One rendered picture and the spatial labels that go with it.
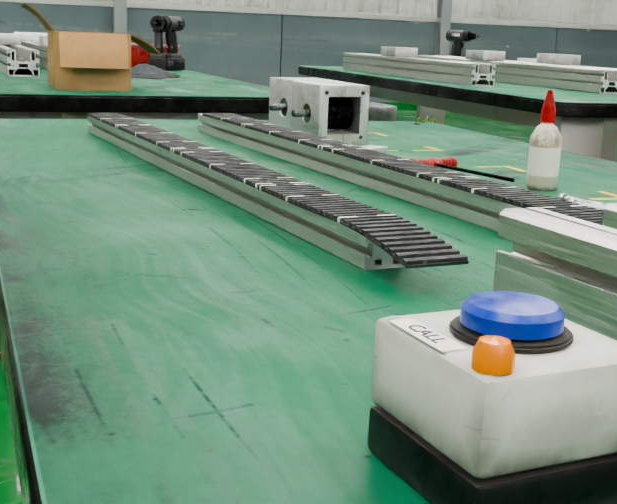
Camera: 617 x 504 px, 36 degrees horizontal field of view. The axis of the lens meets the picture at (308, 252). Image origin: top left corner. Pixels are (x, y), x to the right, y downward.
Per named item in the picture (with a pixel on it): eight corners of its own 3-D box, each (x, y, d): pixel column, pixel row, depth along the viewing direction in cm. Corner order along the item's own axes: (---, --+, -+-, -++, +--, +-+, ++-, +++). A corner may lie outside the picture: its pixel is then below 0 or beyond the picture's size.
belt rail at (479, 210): (198, 131, 164) (198, 113, 163) (220, 130, 165) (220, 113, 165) (563, 254, 79) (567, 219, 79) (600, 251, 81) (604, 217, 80)
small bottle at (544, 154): (519, 186, 116) (528, 88, 113) (544, 185, 117) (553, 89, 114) (538, 191, 112) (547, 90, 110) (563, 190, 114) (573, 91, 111)
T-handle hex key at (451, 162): (403, 170, 125) (404, 157, 124) (451, 168, 129) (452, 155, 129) (487, 189, 112) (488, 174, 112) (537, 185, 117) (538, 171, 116)
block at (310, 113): (277, 139, 156) (278, 80, 154) (337, 138, 161) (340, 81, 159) (303, 146, 148) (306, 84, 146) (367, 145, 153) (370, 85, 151)
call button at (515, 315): (438, 338, 38) (441, 291, 38) (518, 329, 40) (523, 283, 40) (497, 371, 35) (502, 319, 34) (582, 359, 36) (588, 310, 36)
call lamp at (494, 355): (462, 363, 34) (465, 331, 33) (497, 359, 34) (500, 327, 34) (487, 377, 32) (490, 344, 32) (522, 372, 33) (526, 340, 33)
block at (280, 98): (255, 131, 166) (257, 76, 164) (312, 130, 172) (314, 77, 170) (281, 138, 158) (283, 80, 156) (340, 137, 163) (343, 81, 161)
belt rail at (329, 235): (88, 132, 156) (87, 113, 155) (112, 131, 157) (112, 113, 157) (363, 270, 71) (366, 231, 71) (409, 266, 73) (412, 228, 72)
